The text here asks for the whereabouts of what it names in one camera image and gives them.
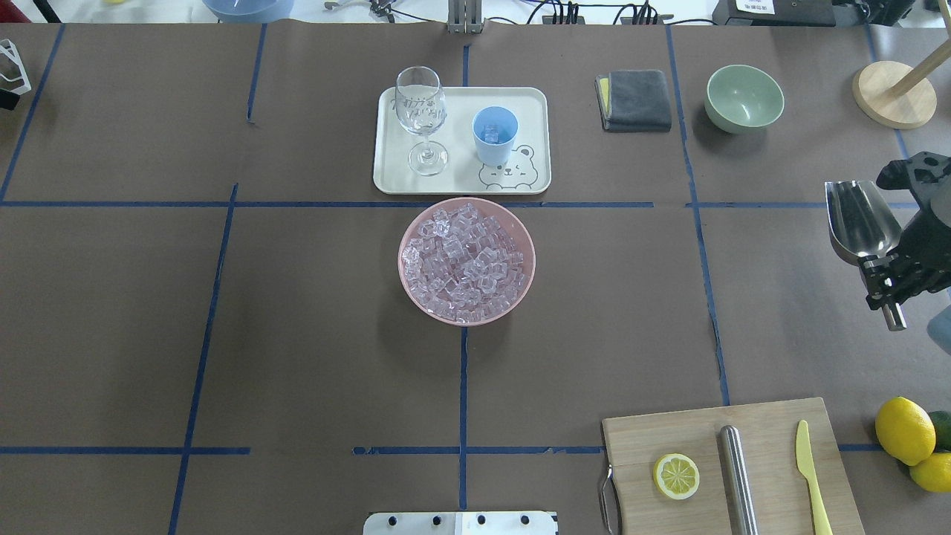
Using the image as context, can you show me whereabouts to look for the clear wine glass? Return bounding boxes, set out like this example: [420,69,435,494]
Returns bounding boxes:
[395,65,448,176]

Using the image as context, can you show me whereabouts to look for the wooden paper towel stand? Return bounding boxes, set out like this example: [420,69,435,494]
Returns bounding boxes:
[851,40,950,131]

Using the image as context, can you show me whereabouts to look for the pink bowl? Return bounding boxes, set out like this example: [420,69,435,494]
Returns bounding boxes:
[398,197,536,327]

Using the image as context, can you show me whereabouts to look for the yellow plastic knife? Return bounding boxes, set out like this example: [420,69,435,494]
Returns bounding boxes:
[794,420,833,534]

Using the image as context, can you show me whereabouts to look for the white wire cup rack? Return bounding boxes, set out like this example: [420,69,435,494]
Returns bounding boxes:
[1,39,33,96]

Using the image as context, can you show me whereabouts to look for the wooden cutting board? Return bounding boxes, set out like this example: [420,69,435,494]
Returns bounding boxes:
[602,398,865,534]

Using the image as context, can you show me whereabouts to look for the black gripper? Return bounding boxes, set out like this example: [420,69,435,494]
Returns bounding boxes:
[862,152,950,311]

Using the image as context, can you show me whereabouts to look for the aluminium frame post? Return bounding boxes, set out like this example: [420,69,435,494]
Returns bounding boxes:
[447,0,484,34]

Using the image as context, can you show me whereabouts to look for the blue bowl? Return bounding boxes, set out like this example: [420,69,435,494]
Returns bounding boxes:
[202,0,296,24]

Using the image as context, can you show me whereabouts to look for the grey yellow cloth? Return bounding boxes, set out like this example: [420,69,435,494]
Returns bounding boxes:
[595,70,672,132]

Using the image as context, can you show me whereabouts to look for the yellow lemon lower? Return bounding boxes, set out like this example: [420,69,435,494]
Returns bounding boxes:
[909,453,951,493]

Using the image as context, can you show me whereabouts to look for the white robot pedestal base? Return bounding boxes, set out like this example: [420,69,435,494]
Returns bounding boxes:
[363,510,559,534]

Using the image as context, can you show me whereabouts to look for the pile of clear ice cubes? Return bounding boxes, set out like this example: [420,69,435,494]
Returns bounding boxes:
[403,203,530,322]

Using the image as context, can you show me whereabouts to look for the half lemon slice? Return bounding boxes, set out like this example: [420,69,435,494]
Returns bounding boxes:
[652,453,700,500]

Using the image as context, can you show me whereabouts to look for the blue cup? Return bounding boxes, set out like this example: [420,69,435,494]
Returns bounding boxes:
[472,106,520,166]

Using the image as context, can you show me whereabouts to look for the green bowl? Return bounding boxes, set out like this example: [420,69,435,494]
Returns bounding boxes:
[704,65,785,134]

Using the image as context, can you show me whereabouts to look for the yellow lemon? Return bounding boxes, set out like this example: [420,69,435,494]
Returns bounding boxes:
[875,396,936,467]
[909,453,951,493]

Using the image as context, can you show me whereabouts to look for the stainless steel ice scoop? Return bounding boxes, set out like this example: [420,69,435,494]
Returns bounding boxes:
[825,181,906,331]

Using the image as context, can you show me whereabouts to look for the cream bear tray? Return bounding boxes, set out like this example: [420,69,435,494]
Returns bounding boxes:
[373,87,551,195]

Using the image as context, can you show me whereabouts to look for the yellow lemon upper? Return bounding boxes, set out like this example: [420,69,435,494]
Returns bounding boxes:
[875,396,936,467]

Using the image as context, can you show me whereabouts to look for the ice cubes in cup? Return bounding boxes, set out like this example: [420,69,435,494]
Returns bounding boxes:
[479,124,502,146]

